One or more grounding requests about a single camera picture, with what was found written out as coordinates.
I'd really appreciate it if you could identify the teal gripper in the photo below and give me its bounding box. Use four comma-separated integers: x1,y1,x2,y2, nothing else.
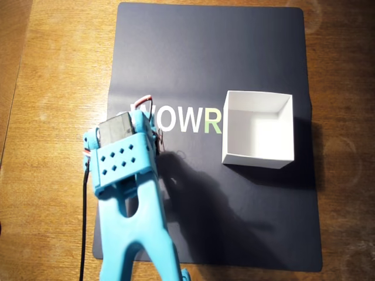
98,110,161,159

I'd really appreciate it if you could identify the white red servo wire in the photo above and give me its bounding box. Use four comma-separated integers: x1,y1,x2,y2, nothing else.
130,95,155,124

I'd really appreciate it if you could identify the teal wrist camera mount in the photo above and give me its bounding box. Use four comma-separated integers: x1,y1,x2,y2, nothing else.
83,128,101,165

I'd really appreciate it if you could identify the black camera cable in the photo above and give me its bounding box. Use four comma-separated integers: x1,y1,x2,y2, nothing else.
78,163,91,281

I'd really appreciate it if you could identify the black mat with WOWROBO print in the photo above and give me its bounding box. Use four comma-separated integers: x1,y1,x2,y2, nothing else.
92,2,323,272

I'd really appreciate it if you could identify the white open cardboard box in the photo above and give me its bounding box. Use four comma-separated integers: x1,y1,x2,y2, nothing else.
221,90,295,170

